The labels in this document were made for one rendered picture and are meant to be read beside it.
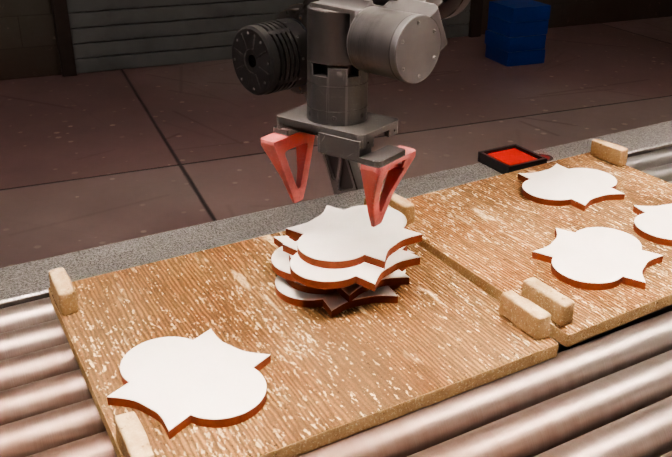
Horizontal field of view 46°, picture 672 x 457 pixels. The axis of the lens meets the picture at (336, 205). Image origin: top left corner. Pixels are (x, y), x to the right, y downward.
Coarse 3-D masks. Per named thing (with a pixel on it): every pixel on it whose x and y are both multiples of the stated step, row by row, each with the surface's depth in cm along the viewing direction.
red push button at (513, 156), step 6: (504, 150) 125; (510, 150) 125; (516, 150) 125; (492, 156) 123; (498, 156) 123; (504, 156) 123; (510, 156) 123; (516, 156) 123; (522, 156) 123; (528, 156) 123; (504, 162) 120; (510, 162) 120; (516, 162) 120; (522, 162) 120
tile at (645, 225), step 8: (640, 208) 101; (648, 208) 101; (656, 208) 101; (664, 208) 101; (640, 216) 99; (648, 216) 99; (656, 216) 99; (664, 216) 99; (640, 224) 97; (648, 224) 97; (656, 224) 97; (664, 224) 97; (640, 232) 96; (648, 232) 95; (656, 232) 95; (664, 232) 95; (648, 240) 95; (656, 240) 94; (664, 240) 94
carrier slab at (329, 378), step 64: (192, 256) 91; (256, 256) 91; (64, 320) 79; (128, 320) 79; (192, 320) 79; (256, 320) 79; (320, 320) 79; (384, 320) 79; (448, 320) 79; (320, 384) 70; (384, 384) 70; (448, 384) 70; (192, 448) 62; (256, 448) 62
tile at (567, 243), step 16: (560, 240) 93; (576, 240) 93; (592, 240) 93; (608, 240) 93; (624, 240) 93; (544, 256) 90; (560, 256) 89; (576, 256) 89; (592, 256) 89; (608, 256) 89; (624, 256) 89; (640, 256) 89; (656, 256) 89; (560, 272) 86; (576, 272) 86; (592, 272) 86; (608, 272) 86; (624, 272) 86; (640, 272) 86; (592, 288) 84; (608, 288) 84; (640, 288) 85
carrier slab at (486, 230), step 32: (576, 160) 119; (448, 192) 108; (480, 192) 108; (512, 192) 108; (640, 192) 108; (416, 224) 99; (448, 224) 99; (480, 224) 99; (512, 224) 99; (544, 224) 99; (576, 224) 99; (608, 224) 99; (448, 256) 92; (480, 256) 91; (512, 256) 91; (512, 288) 85; (576, 288) 85; (576, 320) 79; (608, 320) 79
